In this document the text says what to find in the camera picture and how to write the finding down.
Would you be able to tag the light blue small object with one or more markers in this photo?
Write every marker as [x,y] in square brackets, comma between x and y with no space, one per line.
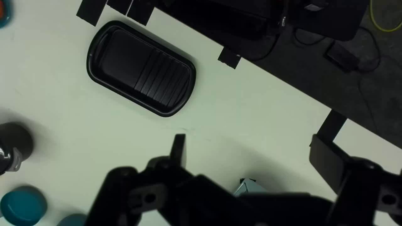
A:
[250,186]

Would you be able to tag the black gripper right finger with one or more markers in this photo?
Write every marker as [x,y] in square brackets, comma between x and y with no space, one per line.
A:
[359,189]

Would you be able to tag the black oblong pan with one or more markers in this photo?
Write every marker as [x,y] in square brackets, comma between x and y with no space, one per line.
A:
[140,69]

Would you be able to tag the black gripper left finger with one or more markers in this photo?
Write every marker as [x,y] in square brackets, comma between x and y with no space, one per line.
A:
[142,196]

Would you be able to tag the dark grey pot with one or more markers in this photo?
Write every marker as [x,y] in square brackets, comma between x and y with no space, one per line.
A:
[14,145]

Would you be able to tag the black power adapter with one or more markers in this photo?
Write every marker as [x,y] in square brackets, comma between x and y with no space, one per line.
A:
[339,55]

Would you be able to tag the black box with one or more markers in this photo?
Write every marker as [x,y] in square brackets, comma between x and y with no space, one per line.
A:
[331,17]

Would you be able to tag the teal plastic cup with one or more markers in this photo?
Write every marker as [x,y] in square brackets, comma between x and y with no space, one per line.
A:
[73,220]
[23,206]

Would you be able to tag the black tape strip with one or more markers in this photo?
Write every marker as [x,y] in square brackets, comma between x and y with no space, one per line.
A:
[141,10]
[332,126]
[89,10]
[229,58]
[121,5]

